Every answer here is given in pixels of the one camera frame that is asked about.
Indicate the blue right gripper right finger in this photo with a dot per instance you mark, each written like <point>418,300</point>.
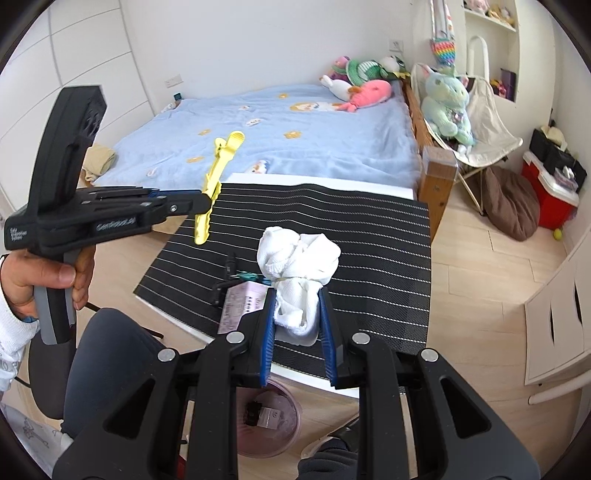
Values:
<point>330,336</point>

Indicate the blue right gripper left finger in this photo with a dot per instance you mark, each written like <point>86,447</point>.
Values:
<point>267,330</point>

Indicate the pink white paper card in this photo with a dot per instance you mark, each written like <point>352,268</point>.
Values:
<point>240,300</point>

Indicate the white tissue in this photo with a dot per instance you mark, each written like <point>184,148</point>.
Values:
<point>298,266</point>

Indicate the black plastic clip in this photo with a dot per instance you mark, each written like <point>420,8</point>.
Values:
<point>233,277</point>

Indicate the yellow hair clip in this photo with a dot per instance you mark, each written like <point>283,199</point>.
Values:
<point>224,152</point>

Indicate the pink trash bin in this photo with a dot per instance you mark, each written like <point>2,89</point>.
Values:
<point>268,420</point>

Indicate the person's left hand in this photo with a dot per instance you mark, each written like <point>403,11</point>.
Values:
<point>22,271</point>

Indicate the white table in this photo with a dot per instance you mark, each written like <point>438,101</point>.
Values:
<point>391,192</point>

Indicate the black striped table mat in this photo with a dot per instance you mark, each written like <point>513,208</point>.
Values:
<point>371,252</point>

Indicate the person's legs dark trousers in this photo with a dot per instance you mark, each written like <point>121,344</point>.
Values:
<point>113,351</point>

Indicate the black office chair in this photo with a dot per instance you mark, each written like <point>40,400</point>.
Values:
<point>51,354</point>

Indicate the bed with blue blanket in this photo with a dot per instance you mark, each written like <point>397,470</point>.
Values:
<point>295,130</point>

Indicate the white drawer cabinet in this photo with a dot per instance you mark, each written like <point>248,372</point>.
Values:
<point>558,319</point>

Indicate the white plush toy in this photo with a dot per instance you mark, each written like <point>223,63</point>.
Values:
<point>339,88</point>

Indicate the brown bean bag cushion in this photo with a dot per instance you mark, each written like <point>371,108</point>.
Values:
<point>511,203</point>

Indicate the pink plush toy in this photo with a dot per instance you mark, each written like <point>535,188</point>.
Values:
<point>368,94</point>

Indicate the white folding chair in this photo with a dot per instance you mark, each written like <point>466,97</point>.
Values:
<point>493,141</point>

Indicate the light green plush unicorn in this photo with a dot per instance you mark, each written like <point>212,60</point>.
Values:
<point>445,107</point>

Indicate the red cooler box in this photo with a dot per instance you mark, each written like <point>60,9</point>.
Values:
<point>557,204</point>

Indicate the green plush toy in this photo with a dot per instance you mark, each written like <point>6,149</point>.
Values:
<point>389,68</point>

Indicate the rainbow knitted bag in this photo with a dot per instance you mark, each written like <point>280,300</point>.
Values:
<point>443,43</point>

